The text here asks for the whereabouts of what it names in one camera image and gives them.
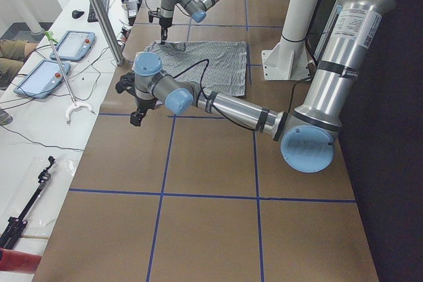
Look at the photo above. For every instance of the black computer mouse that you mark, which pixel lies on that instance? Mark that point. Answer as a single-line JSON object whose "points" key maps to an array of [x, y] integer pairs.
{"points": [[77, 14]]}

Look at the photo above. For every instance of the far teach pendant tablet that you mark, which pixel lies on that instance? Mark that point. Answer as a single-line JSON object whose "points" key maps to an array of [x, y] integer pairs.
{"points": [[74, 45]]}

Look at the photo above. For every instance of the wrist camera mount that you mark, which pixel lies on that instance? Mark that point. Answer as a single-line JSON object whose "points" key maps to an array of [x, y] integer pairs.
{"points": [[153, 15], [126, 83]]}

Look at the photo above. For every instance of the teach pendant tablet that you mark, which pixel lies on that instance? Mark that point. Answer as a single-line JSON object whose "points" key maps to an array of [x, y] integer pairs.
{"points": [[74, 45], [41, 81]]}

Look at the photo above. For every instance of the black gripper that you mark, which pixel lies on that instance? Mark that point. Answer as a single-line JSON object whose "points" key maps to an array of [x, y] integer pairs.
{"points": [[164, 23], [144, 103]]}

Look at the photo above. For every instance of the near teach pendant tablet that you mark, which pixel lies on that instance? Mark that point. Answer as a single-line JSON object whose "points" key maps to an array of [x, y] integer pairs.
{"points": [[41, 81]]}

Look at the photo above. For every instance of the red cylinder object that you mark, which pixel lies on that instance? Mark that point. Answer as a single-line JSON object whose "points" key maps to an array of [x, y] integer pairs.
{"points": [[19, 262]]}

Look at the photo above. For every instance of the aluminium frame post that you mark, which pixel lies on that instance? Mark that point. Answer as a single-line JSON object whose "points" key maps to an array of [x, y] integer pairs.
{"points": [[107, 30]]}

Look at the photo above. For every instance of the black tripod stick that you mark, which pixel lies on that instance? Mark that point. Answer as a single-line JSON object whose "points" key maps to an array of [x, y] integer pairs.
{"points": [[16, 225]]}

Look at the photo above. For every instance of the navy white striped polo shirt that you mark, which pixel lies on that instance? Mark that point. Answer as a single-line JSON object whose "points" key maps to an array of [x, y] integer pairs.
{"points": [[218, 65]]}

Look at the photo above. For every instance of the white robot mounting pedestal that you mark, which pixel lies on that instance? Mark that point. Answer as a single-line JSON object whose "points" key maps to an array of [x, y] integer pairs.
{"points": [[287, 61]]}

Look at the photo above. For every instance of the white reacher grabber tool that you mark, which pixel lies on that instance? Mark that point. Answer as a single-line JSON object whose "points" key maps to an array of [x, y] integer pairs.
{"points": [[75, 103]]}

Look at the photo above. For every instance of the seated person legs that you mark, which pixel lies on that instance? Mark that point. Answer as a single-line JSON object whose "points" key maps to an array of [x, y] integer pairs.
{"points": [[14, 53]]}

